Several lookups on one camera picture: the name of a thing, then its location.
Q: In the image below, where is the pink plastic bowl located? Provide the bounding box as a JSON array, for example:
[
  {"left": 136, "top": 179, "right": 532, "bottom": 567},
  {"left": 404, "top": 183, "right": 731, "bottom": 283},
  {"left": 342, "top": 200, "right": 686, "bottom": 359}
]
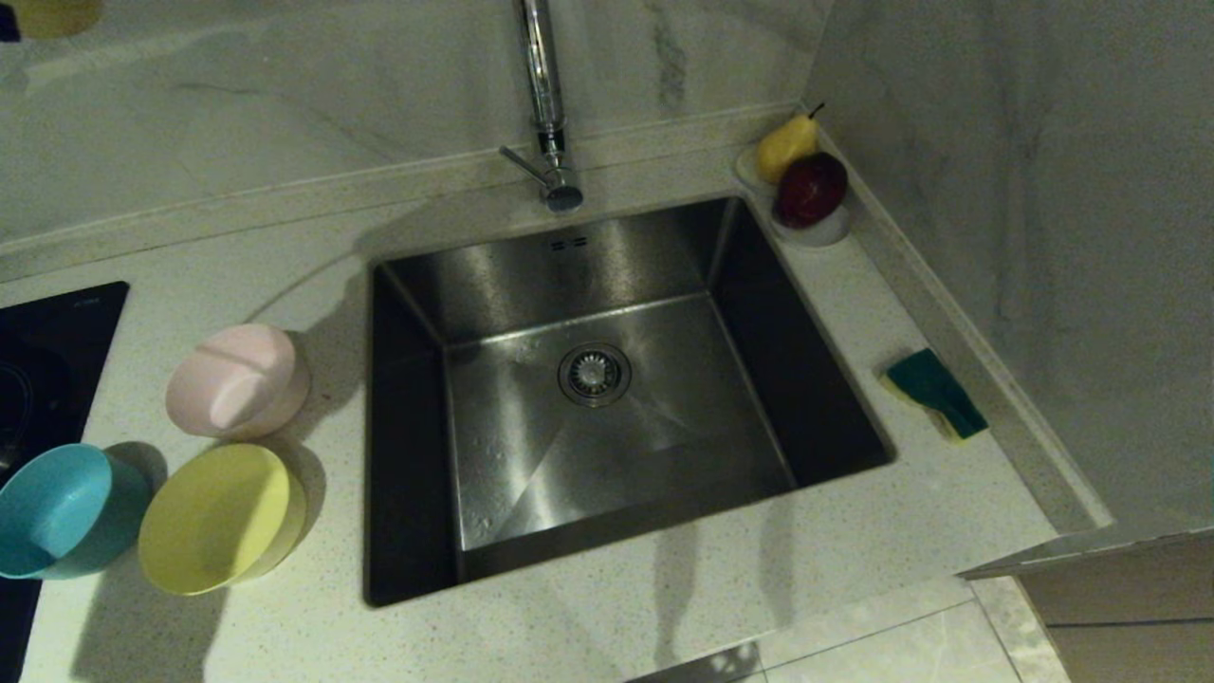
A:
[{"left": 165, "top": 323, "right": 312, "bottom": 440}]

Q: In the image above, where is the chrome kitchen faucet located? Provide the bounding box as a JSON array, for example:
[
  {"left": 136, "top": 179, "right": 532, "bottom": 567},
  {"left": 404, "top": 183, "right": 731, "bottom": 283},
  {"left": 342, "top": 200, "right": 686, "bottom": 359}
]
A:
[{"left": 500, "top": 0, "right": 585, "bottom": 213}]

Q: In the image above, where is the dark red apple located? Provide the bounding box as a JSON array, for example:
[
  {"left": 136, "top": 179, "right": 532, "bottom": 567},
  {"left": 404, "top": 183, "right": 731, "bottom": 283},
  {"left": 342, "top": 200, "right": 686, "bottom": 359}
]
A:
[{"left": 775, "top": 152, "right": 850, "bottom": 231}]

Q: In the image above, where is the yellow pear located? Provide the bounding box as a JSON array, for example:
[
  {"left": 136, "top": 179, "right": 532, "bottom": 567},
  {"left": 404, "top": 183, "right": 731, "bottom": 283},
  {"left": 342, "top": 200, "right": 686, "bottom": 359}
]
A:
[{"left": 756, "top": 102, "right": 826, "bottom": 185}]

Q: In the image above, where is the small white dish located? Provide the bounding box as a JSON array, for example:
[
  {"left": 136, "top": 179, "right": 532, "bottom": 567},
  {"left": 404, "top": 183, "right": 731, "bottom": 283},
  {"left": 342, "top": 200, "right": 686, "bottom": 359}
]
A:
[{"left": 735, "top": 145, "right": 853, "bottom": 249}]

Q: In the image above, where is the black induction cooktop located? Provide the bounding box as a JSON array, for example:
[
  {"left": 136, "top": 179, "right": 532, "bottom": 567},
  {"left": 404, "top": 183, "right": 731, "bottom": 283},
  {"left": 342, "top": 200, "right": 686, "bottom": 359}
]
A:
[{"left": 0, "top": 281, "right": 131, "bottom": 683}]

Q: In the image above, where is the metal sink drain strainer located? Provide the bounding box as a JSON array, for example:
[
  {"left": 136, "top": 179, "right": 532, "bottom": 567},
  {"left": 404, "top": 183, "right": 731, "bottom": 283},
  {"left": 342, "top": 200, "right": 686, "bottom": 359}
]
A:
[{"left": 558, "top": 342, "right": 633, "bottom": 409}]

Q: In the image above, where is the green and yellow sponge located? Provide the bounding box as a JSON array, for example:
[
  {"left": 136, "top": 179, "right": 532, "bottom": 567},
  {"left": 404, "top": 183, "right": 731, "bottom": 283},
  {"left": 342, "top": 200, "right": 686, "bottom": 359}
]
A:
[{"left": 880, "top": 347, "right": 989, "bottom": 442}]

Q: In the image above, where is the yellow plastic bowl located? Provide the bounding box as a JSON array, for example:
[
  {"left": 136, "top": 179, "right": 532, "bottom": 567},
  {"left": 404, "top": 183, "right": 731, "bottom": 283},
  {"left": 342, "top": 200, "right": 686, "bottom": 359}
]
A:
[{"left": 138, "top": 443, "right": 308, "bottom": 597}]

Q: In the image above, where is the blue plastic bowl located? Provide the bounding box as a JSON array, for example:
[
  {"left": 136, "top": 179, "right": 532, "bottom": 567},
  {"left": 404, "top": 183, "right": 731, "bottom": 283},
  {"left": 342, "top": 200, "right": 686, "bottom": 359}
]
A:
[{"left": 0, "top": 443, "right": 153, "bottom": 581}]

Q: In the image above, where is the stainless steel sink basin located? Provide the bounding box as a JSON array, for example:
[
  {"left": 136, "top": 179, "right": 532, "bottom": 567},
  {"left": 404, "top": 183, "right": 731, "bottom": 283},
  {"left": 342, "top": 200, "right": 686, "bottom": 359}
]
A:
[{"left": 363, "top": 194, "right": 897, "bottom": 608}]

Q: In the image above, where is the orange label detergent bottle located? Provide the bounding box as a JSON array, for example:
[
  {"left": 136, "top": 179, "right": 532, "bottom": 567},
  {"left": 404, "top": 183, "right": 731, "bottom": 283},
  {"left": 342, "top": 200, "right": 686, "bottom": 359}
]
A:
[{"left": 8, "top": 0, "right": 102, "bottom": 41}]

